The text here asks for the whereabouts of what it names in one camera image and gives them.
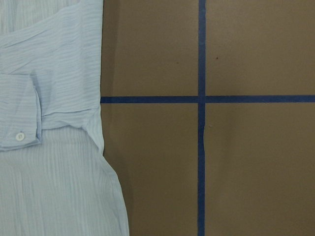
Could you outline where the light blue button shirt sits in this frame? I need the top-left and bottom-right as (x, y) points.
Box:
(0, 0), (129, 236)

